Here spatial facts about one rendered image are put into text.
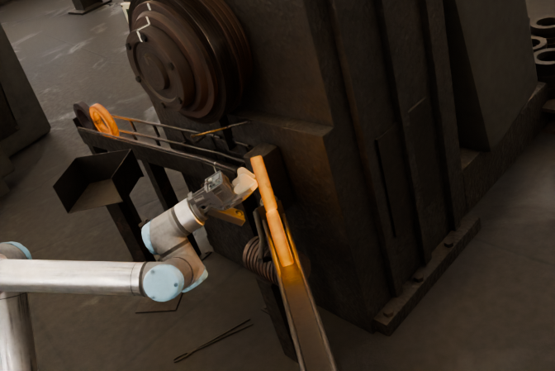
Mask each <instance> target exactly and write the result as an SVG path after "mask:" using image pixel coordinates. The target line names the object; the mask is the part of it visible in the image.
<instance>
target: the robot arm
mask: <svg viewBox="0 0 555 371"><path fill-rule="evenodd" d="M237 173H238V177H237V178H235V179H234V180H233V181H232V184H230V182H229V179H228V178H227V177H226V176H225V175H224V174H223V173H222V172H221V171H218V172H216V173H215V174H213V175H212V176H210V177H209V178H207V179H205V181H204V182H203V183H204V185H203V186H204V187H203V186H202V184H201V187H202V188H201V189H200V190H198V191H197V192H195V193H192V192H190V193H189V194H188V197H187V198H186V199H184V200H183V201H181V202H180V203H178V204H177V205H175V206H174V207H172V208H170V209H168V210H167V211H166V212H164V213H162V214H161V215H159V216H157V217H155V219H152V220H150V222H148V223H147V224H145V225H144V226H143V228H142V232H141V235H142V239H143V241H144V243H145V246H146V248H148V249H149V252H150V253H152V254H159V256H160V257H161V259H162V260H163V262H107V261H70V260H33V259H32V257H31V254H30V252H29V250H28V249H27V248H26V247H24V246H23V245H22V244H20V243H17V242H12V241H11V242H2V243H0V371H38V367H37V360H36V348H35V342H34V336H33V330H32V324H31V312H30V305H29V299H28V292H31V293H79V294H104V295H128V296H142V297H150V298H151V299H153V300H155V301H157V302H166V301H169V300H171V299H174V298H175V297H176V296H177V295H178V294H179V293H180V292H182V293H185V292H188V291H190V290H191V289H193V288H195V287H196V286H197V285H199V284H200V283H201V282H203V280H205V279H206V278H207V276H208V272H207V271H206V267H205V265H204V264H203V263H202V262H201V260H200V259H199V257H198V255H197V253H196V251H195V250H194V249H193V247H192V245H191V243H190V242H189V240H188V238H187V235H190V234H191V233H193V232H194V231H195V230H197V229H199V228H200V227H202V226H204V225H205V220H206V219H208V215H210V216H214V217H217V218H219V219H221V220H224V221H228V222H231V223H234V224H236V225H238V226H242V225H243V224H244V222H245V219H244V213H243V212H242V211H241V210H238V209H235V208H233V207H234V206H236V205H238V204H240V203H241V202H242V201H244V200H245V199H246V198H247V197H248V196H249V195H250V194H251V193H252V192H253V191H254V190H255V189H256V187H258V184H257V180H256V178H255V175H254V174H252V173H250V172H249V171H248V170H247V169H246V168H243V167H241V168H239V169H238V170H237ZM207 184H208V186H207Z"/></svg>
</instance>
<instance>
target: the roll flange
mask: <svg viewBox="0 0 555 371"><path fill-rule="evenodd" d="M197 1H198V2H199V3H200V4H201V5H202V6H203V7H204V8H205V9H206V10H207V11H208V12H209V13H210V14H211V16H212V17H213V18H214V20H215V21H216V23H217V25H218V26H219V27H220V29H221V31H222V32H223V34H224V36H225V38H226V40H227V42H228V44H229V46H230V49H231V51H232V54H233V56H234V59H235V64H236V68H237V72H238V78H239V91H238V96H237V99H236V101H235V104H234V106H233V107H232V108H231V109H230V110H228V111H227V112H225V114H228V113H230V112H232V111H234V110H235V109H236V108H237V107H238V105H239V103H240V100H241V98H242V94H243V91H244V90H245V89H246V88H247V87H248V86H249V84H250V81H251V78H252V75H253V59H252V54H251V49H250V47H249V42H248V39H247V37H246V34H245V33H244V30H243V28H242V26H241V25H240V22H239V20H238V19H237V17H236V16H235V14H234V13H233V12H232V10H231V9H230V8H229V6H228V5H227V4H226V3H225V2H224V0H197ZM225 114H224V115H225Z"/></svg>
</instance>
